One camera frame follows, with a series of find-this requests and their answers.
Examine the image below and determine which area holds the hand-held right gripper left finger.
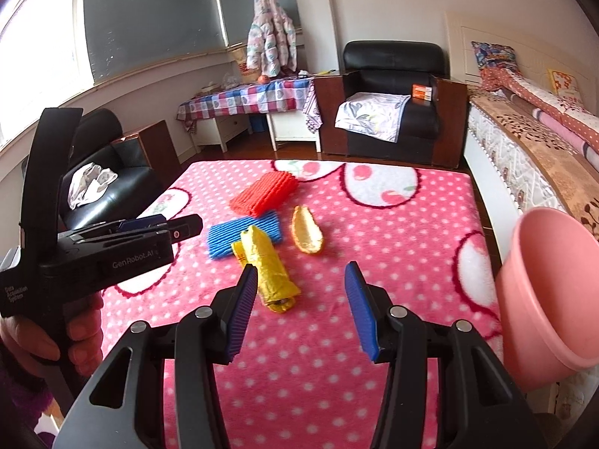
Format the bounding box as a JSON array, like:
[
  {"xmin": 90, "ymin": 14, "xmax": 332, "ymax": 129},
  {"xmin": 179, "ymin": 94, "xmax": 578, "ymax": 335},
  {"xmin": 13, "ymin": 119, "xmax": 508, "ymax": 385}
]
[{"xmin": 54, "ymin": 264, "xmax": 259, "ymax": 449}]

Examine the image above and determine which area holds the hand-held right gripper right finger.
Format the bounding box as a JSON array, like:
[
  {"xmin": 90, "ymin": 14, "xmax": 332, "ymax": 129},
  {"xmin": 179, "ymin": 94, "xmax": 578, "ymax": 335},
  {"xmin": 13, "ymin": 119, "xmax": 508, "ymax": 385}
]
[{"xmin": 344, "ymin": 262, "xmax": 548, "ymax": 449}]

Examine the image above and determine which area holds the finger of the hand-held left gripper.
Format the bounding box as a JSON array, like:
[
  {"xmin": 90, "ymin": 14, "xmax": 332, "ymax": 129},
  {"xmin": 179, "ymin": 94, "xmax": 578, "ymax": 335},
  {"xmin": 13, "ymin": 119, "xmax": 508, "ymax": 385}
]
[
  {"xmin": 70, "ymin": 215, "xmax": 169, "ymax": 240},
  {"xmin": 79, "ymin": 214, "xmax": 203, "ymax": 245}
]

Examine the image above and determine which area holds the blue foam fruit net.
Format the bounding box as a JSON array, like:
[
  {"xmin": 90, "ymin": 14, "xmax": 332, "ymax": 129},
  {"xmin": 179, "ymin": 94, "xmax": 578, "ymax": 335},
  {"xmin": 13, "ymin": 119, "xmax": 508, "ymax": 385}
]
[{"xmin": 207, "ymin": 210, "xmax": 284, "ymax": 260}]

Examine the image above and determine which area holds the yellow plastic bag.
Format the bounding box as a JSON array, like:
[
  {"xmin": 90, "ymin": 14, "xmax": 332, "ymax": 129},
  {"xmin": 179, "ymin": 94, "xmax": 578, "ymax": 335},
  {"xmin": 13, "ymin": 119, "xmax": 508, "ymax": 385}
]
[{"xmin": 231, "ymin": 224, "xmax": 301, "ymax": 314}]

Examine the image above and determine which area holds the red foam fruit net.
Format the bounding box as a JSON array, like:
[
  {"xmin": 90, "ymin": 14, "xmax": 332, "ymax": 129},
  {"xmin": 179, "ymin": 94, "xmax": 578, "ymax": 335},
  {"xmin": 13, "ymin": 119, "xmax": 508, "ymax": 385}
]
[{"xmin": 229, "ymin": 171, "xmax": 299, "ymax": 218}]

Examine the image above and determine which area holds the pink plastic bucket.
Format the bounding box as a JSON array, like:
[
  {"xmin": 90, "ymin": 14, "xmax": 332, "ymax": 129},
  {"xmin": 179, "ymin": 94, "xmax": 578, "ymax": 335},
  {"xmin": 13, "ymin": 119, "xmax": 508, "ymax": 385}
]
[{"xmin": 495, "ymin": 207, "xmax": 599, "ymax": 393}]

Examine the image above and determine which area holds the person's left forearm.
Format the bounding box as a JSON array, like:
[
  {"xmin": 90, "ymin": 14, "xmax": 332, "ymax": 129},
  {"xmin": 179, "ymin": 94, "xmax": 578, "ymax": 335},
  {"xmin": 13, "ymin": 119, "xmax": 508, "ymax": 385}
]
[{"xmin": 0, "ymin": 360, "xmax": 54, "ymax": 431}]

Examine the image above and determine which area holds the person's left hand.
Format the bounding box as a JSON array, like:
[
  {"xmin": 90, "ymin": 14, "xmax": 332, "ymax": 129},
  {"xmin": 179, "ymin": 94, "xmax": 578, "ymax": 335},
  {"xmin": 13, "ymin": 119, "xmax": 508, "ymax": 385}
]
[{"xmin": 0, "ymin": 292, "xmax": 104, "ymax": 377}]

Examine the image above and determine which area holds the black armchair with white cloth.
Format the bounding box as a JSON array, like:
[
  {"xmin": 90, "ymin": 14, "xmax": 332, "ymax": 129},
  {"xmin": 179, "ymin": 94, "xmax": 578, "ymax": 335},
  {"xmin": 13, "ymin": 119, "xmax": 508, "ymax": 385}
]
[{"xmin": 21, "ymin": 109, "xmax": 183, "ymax": 232}]

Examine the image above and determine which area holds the crumpled white cloth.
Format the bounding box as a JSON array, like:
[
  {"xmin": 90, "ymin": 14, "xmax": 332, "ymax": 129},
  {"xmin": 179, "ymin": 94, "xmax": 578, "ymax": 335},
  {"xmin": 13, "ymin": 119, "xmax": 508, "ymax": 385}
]
[{"xmin": 68, "ymin": 163, "xmax": 119, "ymax": 210}]

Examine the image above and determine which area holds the pink polka dot blanket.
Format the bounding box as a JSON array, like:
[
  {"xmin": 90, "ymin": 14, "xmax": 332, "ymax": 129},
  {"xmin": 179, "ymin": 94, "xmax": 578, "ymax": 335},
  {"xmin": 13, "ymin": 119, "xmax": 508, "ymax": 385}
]
[{"xmin": 91, "ymin": 159, "xmax": 504, "ymax": 449}]

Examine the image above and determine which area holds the white desk with drawer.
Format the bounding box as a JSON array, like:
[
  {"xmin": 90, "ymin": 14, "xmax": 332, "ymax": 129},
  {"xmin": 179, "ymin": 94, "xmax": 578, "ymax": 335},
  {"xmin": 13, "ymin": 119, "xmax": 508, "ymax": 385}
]
[{"xmin": 194, "ymin": 114, "xmax": 253, "ymax": 153}]

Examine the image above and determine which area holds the checked tablecloth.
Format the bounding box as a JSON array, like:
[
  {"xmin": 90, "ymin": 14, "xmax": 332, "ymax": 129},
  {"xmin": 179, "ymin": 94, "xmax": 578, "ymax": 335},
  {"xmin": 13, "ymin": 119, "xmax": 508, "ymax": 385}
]
[{"xmin": 177, "ymin": 77, "xmax": 313, "ymax": 122}]

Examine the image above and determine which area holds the white cabinet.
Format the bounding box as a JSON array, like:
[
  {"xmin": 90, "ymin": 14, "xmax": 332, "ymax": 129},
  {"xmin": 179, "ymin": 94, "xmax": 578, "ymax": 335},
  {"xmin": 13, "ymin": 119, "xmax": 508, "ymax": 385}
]
[{"xmin": 266, "ymin": 110, "xmax": 321, "ymax": 153}]

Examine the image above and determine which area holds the checked hanging towel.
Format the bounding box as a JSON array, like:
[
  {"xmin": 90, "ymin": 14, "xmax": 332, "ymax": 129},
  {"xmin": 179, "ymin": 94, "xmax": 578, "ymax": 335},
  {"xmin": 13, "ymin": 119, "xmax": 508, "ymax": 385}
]
[{"xmin": 302, "ymin": 85, "xmax": 323, "ymax": 138}]

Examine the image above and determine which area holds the bright window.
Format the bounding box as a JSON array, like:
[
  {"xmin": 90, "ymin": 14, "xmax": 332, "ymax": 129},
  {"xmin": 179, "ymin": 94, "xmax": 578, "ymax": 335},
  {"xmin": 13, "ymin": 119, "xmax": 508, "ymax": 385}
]
[{"xmin": 0, "ymin": 0, "xmax": 94, "ymax": 146}]

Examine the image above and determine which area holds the silvery floral cushion cover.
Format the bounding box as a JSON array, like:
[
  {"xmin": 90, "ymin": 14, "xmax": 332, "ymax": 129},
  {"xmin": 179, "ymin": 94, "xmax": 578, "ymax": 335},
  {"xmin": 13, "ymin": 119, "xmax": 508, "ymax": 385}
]
[{"xmin": 334, "ymin": 92, "xmax": 411, "ymax": 143}]

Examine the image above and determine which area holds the grey window pane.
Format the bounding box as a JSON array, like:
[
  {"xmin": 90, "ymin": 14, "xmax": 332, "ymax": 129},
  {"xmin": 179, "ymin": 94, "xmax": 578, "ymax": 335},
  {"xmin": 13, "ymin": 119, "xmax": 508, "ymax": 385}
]
[{"xmin": 82, "ymin": 0, "xmax": 300, "ymax": 85}]

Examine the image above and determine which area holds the hanging patterned puffer jacket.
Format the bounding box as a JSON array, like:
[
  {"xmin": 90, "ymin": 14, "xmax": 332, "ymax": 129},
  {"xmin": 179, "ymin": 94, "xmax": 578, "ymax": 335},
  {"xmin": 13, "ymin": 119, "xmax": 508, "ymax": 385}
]
[{"xmin": 246, "ymin": 0, "xmax": 299, "ymax": 78}]

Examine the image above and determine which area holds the bed with patterned bedding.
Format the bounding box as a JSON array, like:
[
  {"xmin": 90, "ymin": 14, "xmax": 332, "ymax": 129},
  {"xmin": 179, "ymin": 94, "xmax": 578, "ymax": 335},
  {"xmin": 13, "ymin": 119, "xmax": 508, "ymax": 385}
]
[{"xmin": 470, "ymin": 94, "xmax": 599, "ymax": 239}]

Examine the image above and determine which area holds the black armchair with floral cushion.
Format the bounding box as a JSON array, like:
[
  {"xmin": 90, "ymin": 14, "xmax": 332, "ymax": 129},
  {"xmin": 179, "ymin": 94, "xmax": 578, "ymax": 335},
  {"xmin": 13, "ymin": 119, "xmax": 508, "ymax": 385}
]
[{"xmin": 313, "ymin": 40, "xmax": 469, "ymax": 169}]

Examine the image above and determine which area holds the pink patterned quilt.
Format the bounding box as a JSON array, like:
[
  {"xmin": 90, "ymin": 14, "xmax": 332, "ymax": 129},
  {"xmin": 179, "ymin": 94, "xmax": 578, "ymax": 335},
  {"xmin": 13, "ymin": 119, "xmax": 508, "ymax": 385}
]
[{"xmin": 480, "ymin": 68, "xmax": 599, "ymax": 174}]

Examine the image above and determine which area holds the white headboard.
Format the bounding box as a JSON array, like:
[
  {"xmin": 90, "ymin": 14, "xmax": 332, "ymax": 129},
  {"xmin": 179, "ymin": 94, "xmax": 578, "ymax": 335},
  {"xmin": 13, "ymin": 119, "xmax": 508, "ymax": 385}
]
[{"xmin": 444, "ymin": 12, "xmax": 599, "ymax": 89}]

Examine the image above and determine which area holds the blue floral pillow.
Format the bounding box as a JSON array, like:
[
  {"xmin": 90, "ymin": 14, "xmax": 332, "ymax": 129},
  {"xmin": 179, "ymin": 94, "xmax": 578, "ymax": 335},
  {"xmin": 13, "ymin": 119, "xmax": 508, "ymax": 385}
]
[{"xmin": 470, "ymin": 40, "xmax": 519, "ymax": 73}]

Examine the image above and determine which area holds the yellow pillow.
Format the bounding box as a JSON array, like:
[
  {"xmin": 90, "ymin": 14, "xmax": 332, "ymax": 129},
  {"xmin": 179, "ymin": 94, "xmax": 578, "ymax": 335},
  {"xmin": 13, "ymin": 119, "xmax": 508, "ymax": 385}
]
[{"xmin": 547, "ymin": 69, "xmax": 583, "ymax": 104}]

